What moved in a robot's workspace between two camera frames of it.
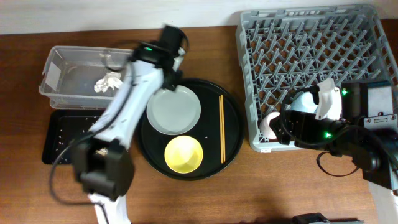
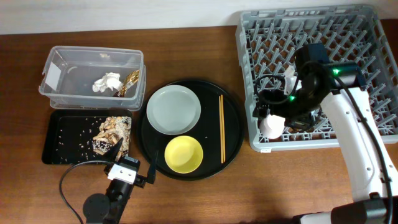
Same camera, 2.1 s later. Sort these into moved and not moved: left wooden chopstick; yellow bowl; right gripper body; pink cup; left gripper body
Moved: right gripper body; left gripper body
Not moved: yellow bowl; pink cup; left wooden chopstick
